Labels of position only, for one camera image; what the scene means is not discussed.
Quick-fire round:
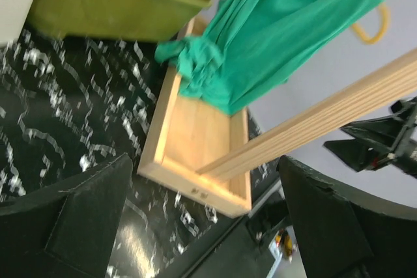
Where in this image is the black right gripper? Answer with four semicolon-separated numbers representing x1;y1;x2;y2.
323;97;416;174

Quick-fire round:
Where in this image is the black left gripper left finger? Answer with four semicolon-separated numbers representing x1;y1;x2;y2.
1;154;133;277

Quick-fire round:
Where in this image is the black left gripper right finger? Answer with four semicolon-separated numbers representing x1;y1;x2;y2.
278;156;416;278

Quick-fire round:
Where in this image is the green tank top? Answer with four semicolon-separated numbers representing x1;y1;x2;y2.
154;0;384;115

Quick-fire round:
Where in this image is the yellow clothes hanger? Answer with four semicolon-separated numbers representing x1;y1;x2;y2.
301;0;391;44

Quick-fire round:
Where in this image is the wooden clothes rack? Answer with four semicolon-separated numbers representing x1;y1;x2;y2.
137;17;417;219

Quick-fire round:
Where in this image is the olive green plastic basket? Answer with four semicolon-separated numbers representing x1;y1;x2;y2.
27;0;212;42

